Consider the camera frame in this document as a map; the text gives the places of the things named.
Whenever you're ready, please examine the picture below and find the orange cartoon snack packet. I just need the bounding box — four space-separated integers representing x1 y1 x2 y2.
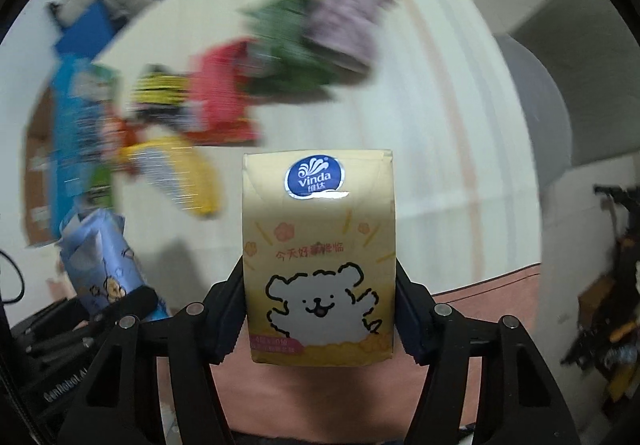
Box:
100 114 140 175

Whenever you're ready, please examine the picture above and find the yellow steel scrubber sponge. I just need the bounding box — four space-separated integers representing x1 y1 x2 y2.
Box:
118 136 222 217

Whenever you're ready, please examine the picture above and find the purple cloth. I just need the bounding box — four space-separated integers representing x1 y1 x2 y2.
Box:
304 0 396 74

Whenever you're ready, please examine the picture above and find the yellow Vinda tissue pack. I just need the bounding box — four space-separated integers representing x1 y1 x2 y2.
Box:
242 150 396 367

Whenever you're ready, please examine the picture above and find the red wipes packet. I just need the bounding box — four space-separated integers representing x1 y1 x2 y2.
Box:
186 38 258 146

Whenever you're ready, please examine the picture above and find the grey dining chair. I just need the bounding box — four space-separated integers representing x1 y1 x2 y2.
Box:
495 34 573 190

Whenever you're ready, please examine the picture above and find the striped table cloth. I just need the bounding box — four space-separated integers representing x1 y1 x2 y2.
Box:
99 0 541 293

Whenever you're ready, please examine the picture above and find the blue cartoon tissue pack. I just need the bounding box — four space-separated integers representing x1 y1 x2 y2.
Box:
56 209 146 315

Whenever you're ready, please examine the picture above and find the cardboard milk box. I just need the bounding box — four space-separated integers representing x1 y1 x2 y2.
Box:
23 54 118 247

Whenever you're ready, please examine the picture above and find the blue foam mat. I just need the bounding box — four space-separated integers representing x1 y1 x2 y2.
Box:
54 0 128 60

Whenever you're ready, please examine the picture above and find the green wipes packet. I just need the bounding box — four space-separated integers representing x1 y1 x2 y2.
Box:
243 0 338 96

